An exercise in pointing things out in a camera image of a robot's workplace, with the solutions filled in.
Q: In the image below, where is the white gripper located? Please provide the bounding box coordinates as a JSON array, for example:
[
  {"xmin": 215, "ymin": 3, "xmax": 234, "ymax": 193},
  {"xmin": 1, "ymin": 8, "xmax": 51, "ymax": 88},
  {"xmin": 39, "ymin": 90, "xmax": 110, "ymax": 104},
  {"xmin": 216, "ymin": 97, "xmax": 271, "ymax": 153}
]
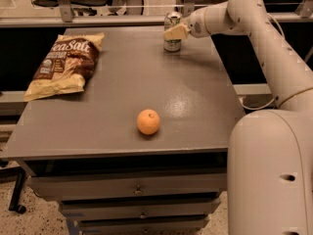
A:
[{"xmin": 163, "ymin": 8, "xmax": 210, "ymax": 40}]

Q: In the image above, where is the middle grey drawer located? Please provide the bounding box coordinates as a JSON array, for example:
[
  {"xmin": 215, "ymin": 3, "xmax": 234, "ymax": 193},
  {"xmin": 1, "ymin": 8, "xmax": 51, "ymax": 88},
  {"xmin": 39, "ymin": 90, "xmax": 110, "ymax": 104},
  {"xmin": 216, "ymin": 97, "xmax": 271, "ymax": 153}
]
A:
[{"xmin": 61, "ymin": 197, "xmax": 220, "ymax": 221}]

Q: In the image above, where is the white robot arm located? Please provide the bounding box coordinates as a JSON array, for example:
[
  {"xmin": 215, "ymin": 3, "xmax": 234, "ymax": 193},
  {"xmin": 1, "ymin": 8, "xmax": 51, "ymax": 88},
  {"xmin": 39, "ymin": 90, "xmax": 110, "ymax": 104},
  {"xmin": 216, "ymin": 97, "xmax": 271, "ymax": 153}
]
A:
[{"xmin": 163, "ymin": 0, "xmax": 313, "ymax": 235}]

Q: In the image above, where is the top grey drawer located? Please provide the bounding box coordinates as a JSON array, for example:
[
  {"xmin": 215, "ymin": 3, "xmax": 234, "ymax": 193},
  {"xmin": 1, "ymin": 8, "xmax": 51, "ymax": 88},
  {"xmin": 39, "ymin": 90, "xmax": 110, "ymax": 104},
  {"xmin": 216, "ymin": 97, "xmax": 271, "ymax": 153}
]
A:
[{"xmin": 29, "ymin": 171, "xmax": 227, "ymax": 201}]

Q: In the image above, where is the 7up soda can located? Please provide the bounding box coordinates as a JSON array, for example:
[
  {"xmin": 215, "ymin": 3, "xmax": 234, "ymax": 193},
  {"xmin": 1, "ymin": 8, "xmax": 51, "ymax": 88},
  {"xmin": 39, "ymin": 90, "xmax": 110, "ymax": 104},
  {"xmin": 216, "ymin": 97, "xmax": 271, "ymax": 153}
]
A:
[{"xmin": 163, "ymin": 11, "xmax": 182, "ymax": 52}]

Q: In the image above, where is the grey drawer cabinet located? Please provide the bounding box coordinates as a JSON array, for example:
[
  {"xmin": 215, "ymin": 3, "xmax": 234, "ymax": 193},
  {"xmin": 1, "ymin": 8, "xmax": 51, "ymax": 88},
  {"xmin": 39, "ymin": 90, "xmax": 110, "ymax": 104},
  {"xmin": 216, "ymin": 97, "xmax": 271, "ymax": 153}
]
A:
[{"xmin": 0, "ymin": 24, "xmax": 247, "ymax": 235}]

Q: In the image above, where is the orange fruit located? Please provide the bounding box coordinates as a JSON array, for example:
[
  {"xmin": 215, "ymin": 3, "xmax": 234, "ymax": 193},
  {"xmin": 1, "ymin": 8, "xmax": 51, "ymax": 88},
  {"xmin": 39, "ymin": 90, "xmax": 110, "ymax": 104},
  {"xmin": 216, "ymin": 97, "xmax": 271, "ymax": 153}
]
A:
[{"xmin": 137, "ymin": 109, "xmax": 160, "ymax": 135}]

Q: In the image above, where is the black chair base leg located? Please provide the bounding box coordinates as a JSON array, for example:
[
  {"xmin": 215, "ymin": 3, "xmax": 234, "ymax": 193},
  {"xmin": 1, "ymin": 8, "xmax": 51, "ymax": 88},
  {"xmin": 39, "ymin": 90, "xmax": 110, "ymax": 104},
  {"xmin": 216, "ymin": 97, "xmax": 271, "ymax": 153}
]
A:
[{"xmin": 0, "ymin": 166, "xmax": 26, "ymax": 214}]

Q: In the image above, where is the sea salt chips bag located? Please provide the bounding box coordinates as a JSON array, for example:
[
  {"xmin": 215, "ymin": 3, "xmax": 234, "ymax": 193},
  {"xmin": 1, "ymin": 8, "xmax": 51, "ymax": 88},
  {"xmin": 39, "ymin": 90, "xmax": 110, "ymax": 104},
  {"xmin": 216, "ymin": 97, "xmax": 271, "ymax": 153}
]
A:
[{"xmin": 23, "ymin": 33, "xmax": 105, "ymax": 102}]

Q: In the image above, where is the bottom grey drawer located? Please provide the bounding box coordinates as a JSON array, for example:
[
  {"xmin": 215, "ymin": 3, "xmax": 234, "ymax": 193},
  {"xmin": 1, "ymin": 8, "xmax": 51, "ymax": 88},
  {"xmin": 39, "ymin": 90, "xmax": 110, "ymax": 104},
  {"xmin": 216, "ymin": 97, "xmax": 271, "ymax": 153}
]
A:
[{"xmin": 78, "ymin": 214, "xmax": 209, "ymax": 235}]

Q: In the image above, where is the grey drawer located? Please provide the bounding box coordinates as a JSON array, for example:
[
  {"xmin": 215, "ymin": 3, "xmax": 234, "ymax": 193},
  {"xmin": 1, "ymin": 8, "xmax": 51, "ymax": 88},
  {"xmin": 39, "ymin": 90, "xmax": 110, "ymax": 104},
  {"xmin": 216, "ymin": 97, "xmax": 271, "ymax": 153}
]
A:
[
  {"xmin": 29, "ymin": 171, "xmax": 227, "ymax": 201},
  {"xmin": 78, "ymin": 214, "xmax": 209, "ymax": 235},
  {"xmin": 61, "ymin": 197, "xmax": 220, "ymax": 221}
]

